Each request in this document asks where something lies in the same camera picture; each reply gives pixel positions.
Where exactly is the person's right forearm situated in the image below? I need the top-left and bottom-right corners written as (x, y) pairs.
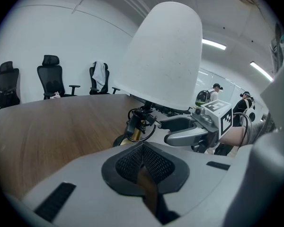
top-left (220, 126), bottom-right (253, 148)

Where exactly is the person's grey cardigan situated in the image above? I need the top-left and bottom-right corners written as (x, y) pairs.
top-left (247, 22), bottom-right (284, 147)

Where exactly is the white garment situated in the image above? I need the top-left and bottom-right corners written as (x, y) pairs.
top-left (91, 61), bottom-right (106, 91)

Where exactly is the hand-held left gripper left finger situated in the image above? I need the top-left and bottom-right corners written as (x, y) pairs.
top-left (21, 141), bottom-right (161, 227)

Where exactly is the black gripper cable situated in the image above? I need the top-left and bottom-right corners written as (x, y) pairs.
top-left (233, 112), bottom-right (253, 148)

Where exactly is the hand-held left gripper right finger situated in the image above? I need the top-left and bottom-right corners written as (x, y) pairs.
top-left (143, 142), bottom-right (235, 225)

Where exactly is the black mesh office chair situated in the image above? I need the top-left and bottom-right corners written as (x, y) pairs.
top-left (89, 61), bottom-right (121, 96)
top-left (36, 54), bottom-right (81, 101)
top-left (0, 61), bottom-right (21, 109)

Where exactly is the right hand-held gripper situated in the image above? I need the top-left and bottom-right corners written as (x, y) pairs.
top-left (160, 100), bottom-right (234, 153)

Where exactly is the long ceiling light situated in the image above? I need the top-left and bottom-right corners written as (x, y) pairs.
top-left (250, 61), bottom-right (274, 82)
top-left (202, 38), bottom-right (227, 51)

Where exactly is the white table lamp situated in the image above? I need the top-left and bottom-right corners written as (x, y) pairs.
top-left (113, 1), bottom-right (204, 148)

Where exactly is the black backpack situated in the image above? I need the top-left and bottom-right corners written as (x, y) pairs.
top-left (195, 90), bottom-right (211, 106)

